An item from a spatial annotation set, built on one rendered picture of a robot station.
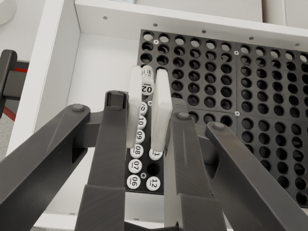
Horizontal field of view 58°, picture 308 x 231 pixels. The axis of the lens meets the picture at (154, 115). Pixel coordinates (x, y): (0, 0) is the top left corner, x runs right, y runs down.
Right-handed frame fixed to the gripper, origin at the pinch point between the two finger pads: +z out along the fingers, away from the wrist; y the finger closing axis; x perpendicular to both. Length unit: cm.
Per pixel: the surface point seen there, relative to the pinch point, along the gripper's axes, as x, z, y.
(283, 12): 6.1, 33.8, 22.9
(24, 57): -6.5, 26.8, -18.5
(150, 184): -9.0, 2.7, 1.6
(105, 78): -4.8, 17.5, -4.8
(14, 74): -2.8, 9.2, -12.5
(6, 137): -59, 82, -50
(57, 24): 2.0, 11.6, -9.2
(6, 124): -55, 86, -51
